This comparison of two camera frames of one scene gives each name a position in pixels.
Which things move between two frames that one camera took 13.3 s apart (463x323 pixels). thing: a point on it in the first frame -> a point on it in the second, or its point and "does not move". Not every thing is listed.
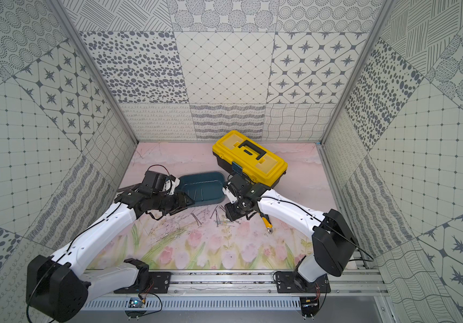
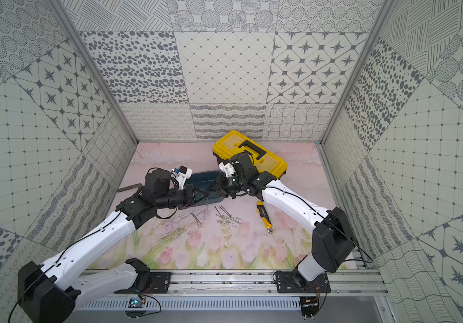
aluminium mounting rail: (340, 282) does not move
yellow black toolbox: (239, 153) does not move
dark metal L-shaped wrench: (128, 188) does not move
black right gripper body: (236, 210) -> (230, 186)
